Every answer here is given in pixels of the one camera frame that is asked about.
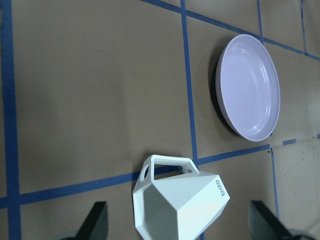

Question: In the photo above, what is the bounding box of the white faceted mug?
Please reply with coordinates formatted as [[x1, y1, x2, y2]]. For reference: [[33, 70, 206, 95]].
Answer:
[[132, 154, 230, 240]]

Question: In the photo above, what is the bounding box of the lavender round plate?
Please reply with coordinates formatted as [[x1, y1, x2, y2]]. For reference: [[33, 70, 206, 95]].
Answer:
[[215, 34, 281, 142]]

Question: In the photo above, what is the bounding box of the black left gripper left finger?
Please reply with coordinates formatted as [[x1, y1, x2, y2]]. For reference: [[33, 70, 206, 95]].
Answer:
[[75, 201, 108, 240]]

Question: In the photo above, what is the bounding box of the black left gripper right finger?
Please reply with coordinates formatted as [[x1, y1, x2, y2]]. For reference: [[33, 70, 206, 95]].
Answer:
[[249, 200, 293, 240]]

